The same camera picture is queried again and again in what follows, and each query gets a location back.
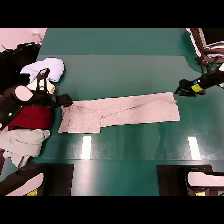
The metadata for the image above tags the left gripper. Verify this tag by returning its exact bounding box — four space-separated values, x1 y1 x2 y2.
53 93 74 109

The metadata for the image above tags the white garment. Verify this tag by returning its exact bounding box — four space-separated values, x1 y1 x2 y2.
20 57 66 84

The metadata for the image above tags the grey T-shirt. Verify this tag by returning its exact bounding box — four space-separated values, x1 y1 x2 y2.
58 91 181 135

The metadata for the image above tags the red garment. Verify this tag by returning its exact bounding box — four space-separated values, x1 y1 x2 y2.
7 105 55 132

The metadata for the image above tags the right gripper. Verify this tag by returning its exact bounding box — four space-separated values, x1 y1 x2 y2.
174 78 207 98

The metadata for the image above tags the black garment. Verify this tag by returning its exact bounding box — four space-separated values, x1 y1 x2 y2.
0 42 42 95

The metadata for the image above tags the beige garment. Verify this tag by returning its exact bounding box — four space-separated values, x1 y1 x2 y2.
0 127 51 169

